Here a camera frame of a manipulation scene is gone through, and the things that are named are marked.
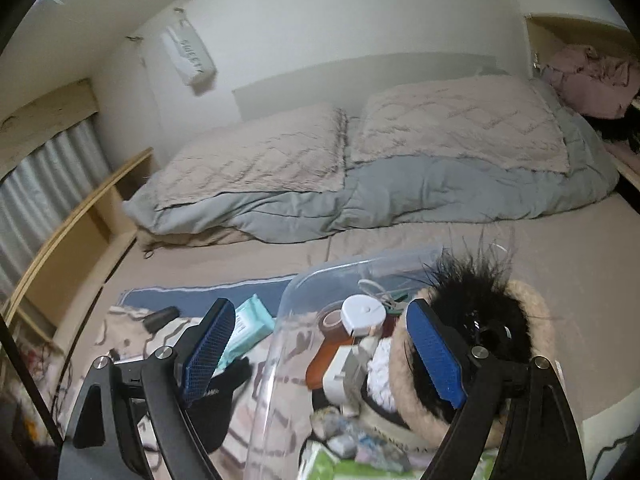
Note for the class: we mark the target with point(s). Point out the wooden closet niche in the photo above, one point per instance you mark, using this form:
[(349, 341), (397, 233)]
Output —
[(550, 30)]

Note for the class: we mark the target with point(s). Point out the black clothes pile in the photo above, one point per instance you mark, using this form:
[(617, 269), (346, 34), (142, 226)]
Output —
[(620, 127)]

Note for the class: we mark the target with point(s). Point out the clear plastic storage box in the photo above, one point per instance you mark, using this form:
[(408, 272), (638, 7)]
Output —
[(280, 360)]

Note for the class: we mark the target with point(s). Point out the pink clothes pile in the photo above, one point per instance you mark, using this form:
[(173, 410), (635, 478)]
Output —
[(580, 75)]

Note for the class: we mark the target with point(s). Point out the crumpled pastel wrappers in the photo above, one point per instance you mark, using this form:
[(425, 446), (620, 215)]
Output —
[(360, 435)]

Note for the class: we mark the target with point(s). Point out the black sock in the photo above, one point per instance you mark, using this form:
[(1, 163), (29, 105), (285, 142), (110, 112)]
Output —
[(225, 390)]

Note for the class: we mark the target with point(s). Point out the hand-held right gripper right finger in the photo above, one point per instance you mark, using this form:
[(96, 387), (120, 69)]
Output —
[(435, 355)]

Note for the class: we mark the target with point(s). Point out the beige textured pillow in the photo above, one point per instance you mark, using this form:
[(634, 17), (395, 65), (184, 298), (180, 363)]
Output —
[(460, 125), (250, 160)]

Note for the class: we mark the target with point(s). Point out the black cylindrical cup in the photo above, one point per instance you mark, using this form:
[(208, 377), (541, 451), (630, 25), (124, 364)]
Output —
[(161, 318)]

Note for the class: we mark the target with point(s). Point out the green wet wipes packet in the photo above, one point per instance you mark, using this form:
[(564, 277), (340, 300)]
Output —
[(350, 470)]

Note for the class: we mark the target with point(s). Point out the white round tape measure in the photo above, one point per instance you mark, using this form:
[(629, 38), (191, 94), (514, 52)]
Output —
[(362, 312)]

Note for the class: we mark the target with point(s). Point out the black feather hair accessory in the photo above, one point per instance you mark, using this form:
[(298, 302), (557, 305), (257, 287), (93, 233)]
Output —
[(465, 290)]

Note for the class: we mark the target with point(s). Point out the white lace scrunchie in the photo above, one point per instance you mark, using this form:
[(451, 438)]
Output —
[(382, 370)]

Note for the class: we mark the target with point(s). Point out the light wooden shelf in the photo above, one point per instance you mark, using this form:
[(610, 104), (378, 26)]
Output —
[(75, 260)]

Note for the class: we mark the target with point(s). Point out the white charger adapter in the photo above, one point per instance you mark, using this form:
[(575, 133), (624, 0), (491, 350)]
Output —
[(340, 375)]

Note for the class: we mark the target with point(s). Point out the grey curtain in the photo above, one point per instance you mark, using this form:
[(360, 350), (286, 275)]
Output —
[(45, 185)]

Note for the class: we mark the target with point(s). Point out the black metal rod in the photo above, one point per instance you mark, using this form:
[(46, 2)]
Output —
[(30, 375)]

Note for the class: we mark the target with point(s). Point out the grey duvet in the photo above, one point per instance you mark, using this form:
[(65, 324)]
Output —
[(400, 195)]

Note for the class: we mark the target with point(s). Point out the brown orange case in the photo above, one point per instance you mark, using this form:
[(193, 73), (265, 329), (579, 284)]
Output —
[(325, 360)]

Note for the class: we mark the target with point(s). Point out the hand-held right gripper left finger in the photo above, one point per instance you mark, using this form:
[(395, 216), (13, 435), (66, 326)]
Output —
[(207, 350)]

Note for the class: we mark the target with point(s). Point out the beige curtain valance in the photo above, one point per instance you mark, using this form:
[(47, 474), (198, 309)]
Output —
[(45, 110)]

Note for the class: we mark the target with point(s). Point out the white hanging bag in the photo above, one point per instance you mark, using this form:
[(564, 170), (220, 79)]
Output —
[(187, 55)]

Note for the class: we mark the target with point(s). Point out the brown tape roll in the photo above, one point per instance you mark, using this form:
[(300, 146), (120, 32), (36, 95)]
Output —
[(331, 321)]

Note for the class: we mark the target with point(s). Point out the teal wipes packet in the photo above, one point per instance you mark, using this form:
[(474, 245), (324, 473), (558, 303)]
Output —
[(250, 325)]

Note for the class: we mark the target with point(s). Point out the beige fuzzy round basket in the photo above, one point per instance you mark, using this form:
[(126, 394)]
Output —
[(530, 320)]

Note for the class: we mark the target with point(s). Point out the pink printed blanket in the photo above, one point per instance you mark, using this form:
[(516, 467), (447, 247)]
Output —
[(130, 320)]

